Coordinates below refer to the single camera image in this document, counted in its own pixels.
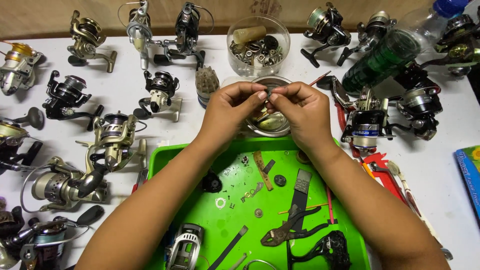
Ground red handled small tool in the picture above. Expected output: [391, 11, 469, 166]
[131, 168, 149, 195]

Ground champagne reel with purple spool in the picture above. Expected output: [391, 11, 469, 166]
[75, 111, 148, 174]

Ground reel with blue label spool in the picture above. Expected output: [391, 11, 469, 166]
[316, 75, 399, 153]

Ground black reel body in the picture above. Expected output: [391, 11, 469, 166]
[290, 229, 352, 270]

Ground bronze fishing reel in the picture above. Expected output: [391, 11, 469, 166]
[67, 10, 118, 74]

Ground rusty pliers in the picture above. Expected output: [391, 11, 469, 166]
[260, 204, 330, 248]

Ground clear tub of metal parts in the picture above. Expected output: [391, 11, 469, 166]
[226, 14, 291, 78]

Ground round metal bowl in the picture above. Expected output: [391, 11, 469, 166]
[243, 75, 295, 138]

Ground black and chrome fishing reel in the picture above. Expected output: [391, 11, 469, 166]
[389, 62, 443, 142]

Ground grey perforated spool reel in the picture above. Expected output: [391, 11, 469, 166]
[20, 156, 110, 214]

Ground glossy black fishing reel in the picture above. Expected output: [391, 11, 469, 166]
[153, 2, 215, 71]

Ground metal wire bail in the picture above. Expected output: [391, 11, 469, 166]
[241, 259, 278, 270]

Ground black reel with dark spool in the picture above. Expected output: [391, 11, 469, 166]
[42, 70, 105, 132]

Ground black flat strip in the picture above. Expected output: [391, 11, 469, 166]
[286, 168, 313, 270]

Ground red plastic tool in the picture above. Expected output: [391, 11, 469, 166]
[361, 151, 409, 205]

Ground black reel with green line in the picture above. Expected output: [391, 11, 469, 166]
[300, 2, 352, 69]

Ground grey flat strip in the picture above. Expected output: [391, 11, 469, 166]
[208, 225, 249, 270]

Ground black round reel part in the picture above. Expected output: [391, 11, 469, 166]
[201, 167, 223, 194]

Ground black and gold fishing reel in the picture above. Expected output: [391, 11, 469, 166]
[0, 107, 45, 176]

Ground red pencil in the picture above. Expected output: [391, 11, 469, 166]
[325, 184, 335, 225]

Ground small metal bracket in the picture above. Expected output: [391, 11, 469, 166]
[240, 181, 265, 203]

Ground gold and silver fishing reel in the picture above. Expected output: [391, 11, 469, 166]
[0, 40, 46, 97]

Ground blue tissue packet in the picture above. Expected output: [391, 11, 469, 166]
[454, 145, 480, 219]

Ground silver reel frame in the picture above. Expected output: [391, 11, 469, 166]
[164, 223, 205, 270]

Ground person's right hand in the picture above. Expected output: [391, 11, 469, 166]
[265, 81, 341, 157]

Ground green plastic tray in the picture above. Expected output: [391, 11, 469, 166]
[144, 136, 372, 270]

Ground orange handled tool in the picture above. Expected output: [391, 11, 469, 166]
[358, 155, 376, 180]

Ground worn white toothbrush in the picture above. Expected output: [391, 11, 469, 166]
[386, 160, 454, 261]

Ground black and green fishing reel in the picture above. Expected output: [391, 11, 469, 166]
[419, 14, 480, 78]

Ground thin red stick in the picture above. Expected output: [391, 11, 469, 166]
[308, 70, 332, 87]

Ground small black and white reel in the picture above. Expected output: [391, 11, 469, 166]
[133, 70, 184, 123]

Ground dark reel with teal line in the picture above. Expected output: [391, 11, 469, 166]
[18, 205, 106, 270]

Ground dark brown fishing reel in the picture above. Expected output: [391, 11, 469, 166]
[0, 196, 26, 270]

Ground red handled pliers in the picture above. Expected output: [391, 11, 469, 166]
[334, 101, 378, 159]

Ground person's left hand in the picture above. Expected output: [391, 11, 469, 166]
[195, 81, 269, 151]

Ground plastic bottle with green liquid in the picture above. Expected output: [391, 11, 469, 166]
[341, 0, 470, 95]

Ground black reel with silver spool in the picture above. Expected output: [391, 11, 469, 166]
[336, 10, 398, 68]

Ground thin wooden stick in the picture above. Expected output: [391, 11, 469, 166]
[277, 202, 329, 215]

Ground tan flat strip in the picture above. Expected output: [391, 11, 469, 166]
[253, 150, 275, 191]

